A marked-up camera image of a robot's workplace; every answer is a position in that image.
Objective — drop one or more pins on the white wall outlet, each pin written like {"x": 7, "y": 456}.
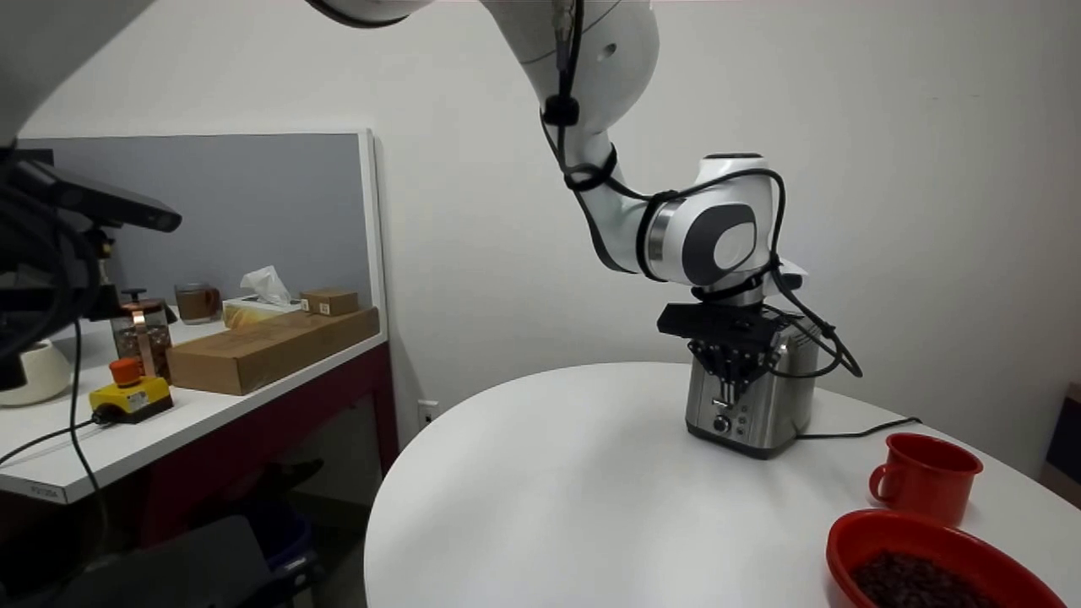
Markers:
{"x": 426, "y": 414}

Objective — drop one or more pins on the dark furniture edge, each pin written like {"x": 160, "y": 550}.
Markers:
{"x": 1067, "y": 449}

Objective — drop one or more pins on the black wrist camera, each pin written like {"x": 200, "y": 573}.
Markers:
{"x": 721, "y": 319}

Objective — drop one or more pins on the red plastic bowl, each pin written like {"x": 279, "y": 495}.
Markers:
{"x": 867, "y": 546}

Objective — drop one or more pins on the grey desk divider panel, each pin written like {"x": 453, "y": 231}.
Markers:
{"x": 273, "y": 208}

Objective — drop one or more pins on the red plastic cup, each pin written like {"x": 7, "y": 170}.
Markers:
{"x": 928, "y": 476}

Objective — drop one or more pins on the white side desk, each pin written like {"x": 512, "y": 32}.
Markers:
{"x": 170, "y": 428}

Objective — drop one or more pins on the large flat cardboard box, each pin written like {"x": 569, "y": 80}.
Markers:
{"x": 265, "y": 348}

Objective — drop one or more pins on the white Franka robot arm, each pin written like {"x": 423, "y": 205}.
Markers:
{"x": 629, "y": 225}

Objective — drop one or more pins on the black camera on stand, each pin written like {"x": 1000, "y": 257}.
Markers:
{"x": 68, "y": 198}

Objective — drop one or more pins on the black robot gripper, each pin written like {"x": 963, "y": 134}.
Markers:
{"x": 779, "y": 348}

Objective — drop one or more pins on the tissue box with white tissue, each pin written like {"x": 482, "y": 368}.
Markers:
{"x": 262, "y": 297}

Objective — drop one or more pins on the yellow toy car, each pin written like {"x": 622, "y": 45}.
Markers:
{"x": 131, "y": 394}

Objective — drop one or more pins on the stainless steel two-slot toaster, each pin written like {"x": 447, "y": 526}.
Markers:
{"x": 764, "y": 409}

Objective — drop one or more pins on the glass jar with black frame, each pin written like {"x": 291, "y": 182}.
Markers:
{"x": 145, "y": 332}

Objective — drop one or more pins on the black toaster lever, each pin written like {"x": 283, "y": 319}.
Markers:
{"x": 731, "y": 401}

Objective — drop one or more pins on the dark coffee beans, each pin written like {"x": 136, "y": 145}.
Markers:
{"x": 916, "y": 582}

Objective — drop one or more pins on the small cardboard box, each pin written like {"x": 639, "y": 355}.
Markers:
{"x": 334, "y": 302}

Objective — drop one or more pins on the black office chair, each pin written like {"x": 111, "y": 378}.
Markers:
{"x": 190, "y": 568}

